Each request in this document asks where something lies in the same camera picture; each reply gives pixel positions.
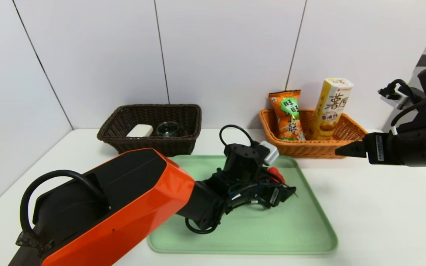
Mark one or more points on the white soap bar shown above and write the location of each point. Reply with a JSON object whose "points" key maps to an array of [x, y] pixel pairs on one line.
{"points": [[139, 130]]}

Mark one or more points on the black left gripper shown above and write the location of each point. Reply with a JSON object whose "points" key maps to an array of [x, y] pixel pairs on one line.
{"points": [[274, 196]]}

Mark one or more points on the yellow potato chip box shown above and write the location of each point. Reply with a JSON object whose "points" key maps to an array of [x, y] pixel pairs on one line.
{"points": [[331, 111]]}

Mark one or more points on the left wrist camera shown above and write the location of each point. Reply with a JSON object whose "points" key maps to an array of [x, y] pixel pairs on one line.
{"points": [[268, 153]]}

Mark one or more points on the orange wicker basket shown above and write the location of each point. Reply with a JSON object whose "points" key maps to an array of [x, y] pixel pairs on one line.
{"points": [[309, 149]]}

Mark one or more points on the dark wall socket plate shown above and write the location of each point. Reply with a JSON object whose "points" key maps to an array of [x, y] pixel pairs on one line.
{"points": [[424, 60]]}

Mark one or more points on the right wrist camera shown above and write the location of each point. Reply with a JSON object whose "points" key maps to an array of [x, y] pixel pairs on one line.
{"points": [[398, 96]]}

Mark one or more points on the clear glass jar black insert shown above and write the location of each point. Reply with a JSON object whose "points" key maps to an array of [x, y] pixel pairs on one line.
{"points": [[168, 129]]}

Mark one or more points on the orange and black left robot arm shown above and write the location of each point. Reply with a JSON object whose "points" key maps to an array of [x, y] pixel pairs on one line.
{"points": [[124, 207]]}

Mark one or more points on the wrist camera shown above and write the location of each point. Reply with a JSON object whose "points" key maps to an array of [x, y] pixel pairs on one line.
{"points": [[398, 96], [268, 153]]}

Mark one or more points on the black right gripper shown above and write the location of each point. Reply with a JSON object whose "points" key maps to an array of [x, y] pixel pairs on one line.
{"points": [[377, 148]]}

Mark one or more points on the red rubber duck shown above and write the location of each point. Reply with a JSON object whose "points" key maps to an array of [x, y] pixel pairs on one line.
{"points": [[276, 173]]}

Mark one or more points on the orange snack bag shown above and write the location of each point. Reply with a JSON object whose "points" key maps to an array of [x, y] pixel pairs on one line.
{"points": [[288, 114]]}

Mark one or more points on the dark brown wicker basket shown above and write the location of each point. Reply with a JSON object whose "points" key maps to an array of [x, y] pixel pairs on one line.
{"points": [[150, 114]]}

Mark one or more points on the light green plastic tray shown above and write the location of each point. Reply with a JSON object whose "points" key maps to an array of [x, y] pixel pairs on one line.
{"points": [[290, 229]]}

